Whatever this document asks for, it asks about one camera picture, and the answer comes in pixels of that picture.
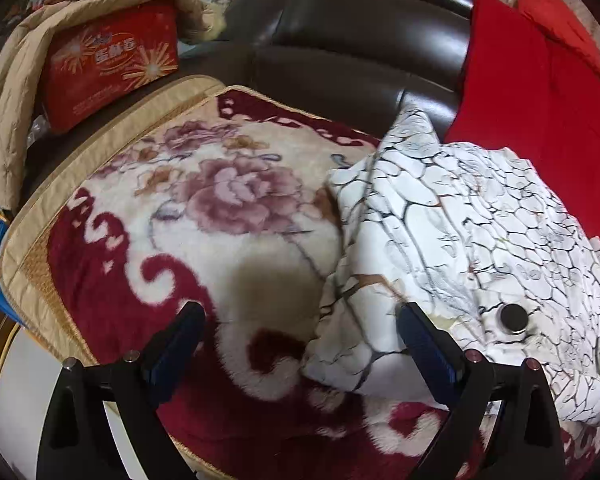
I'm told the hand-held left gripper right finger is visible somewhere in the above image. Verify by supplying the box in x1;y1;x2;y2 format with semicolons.
396;301;567;480

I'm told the floral red cream blanket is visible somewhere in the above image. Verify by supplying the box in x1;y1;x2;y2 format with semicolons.
47;87;600;480

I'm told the yellow cable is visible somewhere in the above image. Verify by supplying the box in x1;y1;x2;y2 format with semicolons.
0;209;21;386

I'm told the white black-veined coat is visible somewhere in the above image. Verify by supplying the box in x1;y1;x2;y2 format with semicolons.
300;101;600;428

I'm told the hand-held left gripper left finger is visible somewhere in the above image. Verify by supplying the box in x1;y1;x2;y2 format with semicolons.
34;301;208;480

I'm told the red cardboard box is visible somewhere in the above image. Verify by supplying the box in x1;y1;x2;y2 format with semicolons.
40;0;181;135

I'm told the beige quilted coat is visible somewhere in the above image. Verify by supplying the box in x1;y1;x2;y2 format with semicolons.
0;0;228;211

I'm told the red pillow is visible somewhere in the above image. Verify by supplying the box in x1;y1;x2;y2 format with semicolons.
517;0;600;97

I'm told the brown leather sofa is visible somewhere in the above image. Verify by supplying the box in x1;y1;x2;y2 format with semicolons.
24;0;476;196

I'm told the floral red seat cover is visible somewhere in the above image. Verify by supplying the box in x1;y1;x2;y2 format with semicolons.
0;75;261;480

